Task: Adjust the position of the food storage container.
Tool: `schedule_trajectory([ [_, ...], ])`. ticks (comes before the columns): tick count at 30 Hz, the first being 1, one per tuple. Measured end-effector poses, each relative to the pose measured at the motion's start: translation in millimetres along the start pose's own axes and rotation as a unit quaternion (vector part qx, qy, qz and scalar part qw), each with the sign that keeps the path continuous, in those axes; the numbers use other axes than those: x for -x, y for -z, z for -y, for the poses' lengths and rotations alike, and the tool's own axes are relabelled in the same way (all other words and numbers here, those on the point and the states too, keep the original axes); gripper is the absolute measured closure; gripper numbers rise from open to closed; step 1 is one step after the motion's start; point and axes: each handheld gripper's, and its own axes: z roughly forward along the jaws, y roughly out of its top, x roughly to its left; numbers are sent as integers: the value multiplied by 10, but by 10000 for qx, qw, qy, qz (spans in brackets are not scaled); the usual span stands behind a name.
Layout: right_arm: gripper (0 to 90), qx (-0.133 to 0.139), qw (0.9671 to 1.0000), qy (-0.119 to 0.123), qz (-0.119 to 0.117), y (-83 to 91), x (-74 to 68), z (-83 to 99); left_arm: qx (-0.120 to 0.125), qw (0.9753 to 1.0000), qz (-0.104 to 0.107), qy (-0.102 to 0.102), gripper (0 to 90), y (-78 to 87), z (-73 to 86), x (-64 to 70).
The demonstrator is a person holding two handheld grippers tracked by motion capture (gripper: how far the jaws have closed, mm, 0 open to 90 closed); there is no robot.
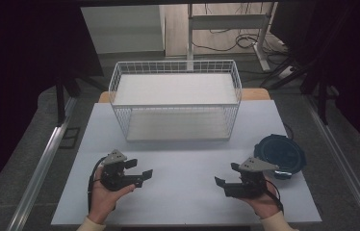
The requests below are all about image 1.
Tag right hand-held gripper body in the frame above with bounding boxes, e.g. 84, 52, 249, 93
223, 156, 280, 199

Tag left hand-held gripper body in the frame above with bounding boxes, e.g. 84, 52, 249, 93
99, 148, 132, 193

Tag person's right hand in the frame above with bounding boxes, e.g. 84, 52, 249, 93
237, 172, 284, 220

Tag person's left hand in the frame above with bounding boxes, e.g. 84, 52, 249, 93
87, 167, 137, 225

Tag black metal stand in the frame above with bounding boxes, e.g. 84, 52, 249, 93
54, 71, 107, 127
260, 57, 341, 126

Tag white power strip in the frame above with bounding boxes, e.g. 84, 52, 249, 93
277, 65, 296, 80

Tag grey panel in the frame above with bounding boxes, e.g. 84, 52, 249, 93
80, 4, 167, 55

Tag dark curtain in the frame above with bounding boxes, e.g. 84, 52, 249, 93
0, 0, 105, 208
269, 0, 360, 162

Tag left hand-held gripper cable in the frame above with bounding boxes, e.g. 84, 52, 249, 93
87, 156, 109, 214

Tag hand-held gripper cable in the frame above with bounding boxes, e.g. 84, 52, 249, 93
264, 178, 285, 216
87, 156, 109, 214

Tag right hand-held gripper cable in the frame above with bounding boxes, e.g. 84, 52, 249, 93
264, 178, 285, 216

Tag aluminium rail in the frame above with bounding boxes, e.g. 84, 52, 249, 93
6, 95, 79, 231
305, 95, 360, 231

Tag white wire two-tier rack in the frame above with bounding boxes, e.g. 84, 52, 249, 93
108, 59, 244, 142

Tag black floor cables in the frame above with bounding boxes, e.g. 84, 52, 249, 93
191, 28, 289, 55

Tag white metal desk frame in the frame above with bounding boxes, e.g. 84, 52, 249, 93
186, 2, 279, 72

